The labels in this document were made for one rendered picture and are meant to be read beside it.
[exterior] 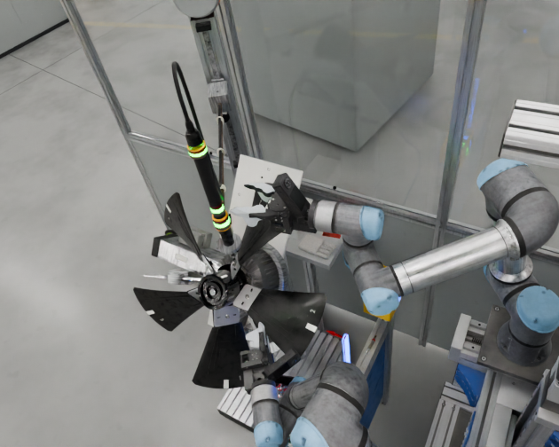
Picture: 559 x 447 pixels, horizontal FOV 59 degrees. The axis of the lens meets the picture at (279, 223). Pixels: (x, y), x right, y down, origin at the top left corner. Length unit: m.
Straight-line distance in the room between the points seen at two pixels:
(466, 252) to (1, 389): 2.83
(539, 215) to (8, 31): 6.35
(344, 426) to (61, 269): 2.90
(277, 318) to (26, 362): 2.14
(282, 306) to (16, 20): 5.83
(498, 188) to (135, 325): 2.43
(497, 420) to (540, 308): 0.38
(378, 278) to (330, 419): 0.32
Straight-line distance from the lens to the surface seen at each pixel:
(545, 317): 1.53
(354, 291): 2.67
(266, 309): 1.57
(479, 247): 1.16
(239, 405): 2.69
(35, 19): 7.02
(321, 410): 1.10
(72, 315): 3.44
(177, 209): 1.67
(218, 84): 1.82
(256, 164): 1.79
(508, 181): 1.25
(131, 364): 3.06
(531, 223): 1.18
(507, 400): 1.74
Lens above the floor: 2.50
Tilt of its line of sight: 47 degrees down
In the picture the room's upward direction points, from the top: 12 degrees counter-clockwise
